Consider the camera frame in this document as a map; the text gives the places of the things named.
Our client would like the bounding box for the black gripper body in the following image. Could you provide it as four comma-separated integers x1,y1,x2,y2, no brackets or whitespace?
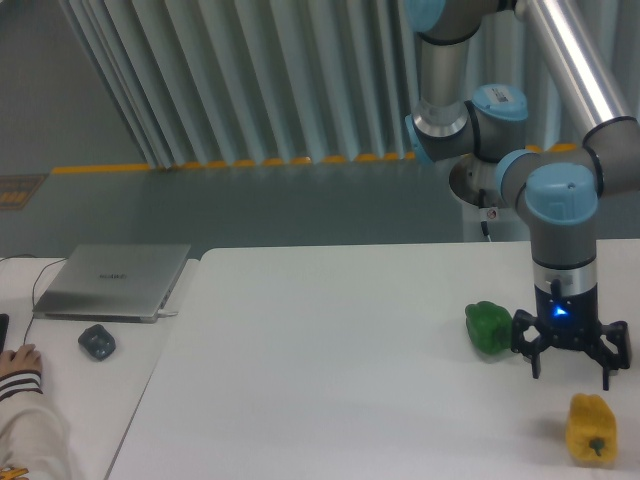
532,286,602,350

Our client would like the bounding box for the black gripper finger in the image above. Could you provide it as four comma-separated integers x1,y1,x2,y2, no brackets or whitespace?
511,309,550,378
583,321,629,391

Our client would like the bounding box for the yellow bell pepper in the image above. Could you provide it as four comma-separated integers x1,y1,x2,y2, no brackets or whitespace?
565,393,618,464

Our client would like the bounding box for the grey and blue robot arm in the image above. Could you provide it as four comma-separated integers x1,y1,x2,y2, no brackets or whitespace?
405,1,639,376

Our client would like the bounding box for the cream striped sleeve forearm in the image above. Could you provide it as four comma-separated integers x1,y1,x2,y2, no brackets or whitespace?
1,370,72,479

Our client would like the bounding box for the green bell pepper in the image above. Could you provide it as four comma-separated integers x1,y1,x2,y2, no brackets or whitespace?
465,301,512,355

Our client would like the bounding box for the person's hand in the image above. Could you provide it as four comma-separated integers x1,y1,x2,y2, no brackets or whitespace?
0,348,43,378

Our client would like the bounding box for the silver laptop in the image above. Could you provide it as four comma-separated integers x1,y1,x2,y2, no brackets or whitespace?
33,244,190,323

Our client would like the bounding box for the grey pleated curtain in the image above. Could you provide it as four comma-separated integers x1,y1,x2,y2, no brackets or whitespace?
57,0,609,171

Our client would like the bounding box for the dark grey earbuds case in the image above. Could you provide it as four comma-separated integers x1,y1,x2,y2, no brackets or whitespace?
78,324,117,361

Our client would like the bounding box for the black keyboard edge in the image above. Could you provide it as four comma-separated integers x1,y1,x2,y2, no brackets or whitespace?
0,313,9,352

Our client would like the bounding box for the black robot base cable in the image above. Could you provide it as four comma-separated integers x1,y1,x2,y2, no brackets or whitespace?
477,187,494,243

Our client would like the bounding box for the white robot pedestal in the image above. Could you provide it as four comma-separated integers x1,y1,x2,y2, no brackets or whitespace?
448,154,529,242

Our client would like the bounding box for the black mouse cable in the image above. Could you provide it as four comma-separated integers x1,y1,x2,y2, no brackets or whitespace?
0,255,69,347

